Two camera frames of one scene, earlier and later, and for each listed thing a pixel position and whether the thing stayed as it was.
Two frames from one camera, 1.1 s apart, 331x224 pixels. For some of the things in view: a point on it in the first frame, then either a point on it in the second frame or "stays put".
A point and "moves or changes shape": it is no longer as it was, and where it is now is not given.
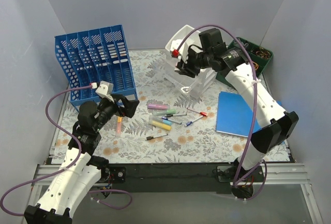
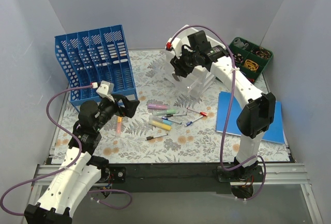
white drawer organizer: [179, 44] moves or changes shape
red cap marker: [202, 114] stays put
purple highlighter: [158, 106] stays put
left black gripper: [120, 102] stays put
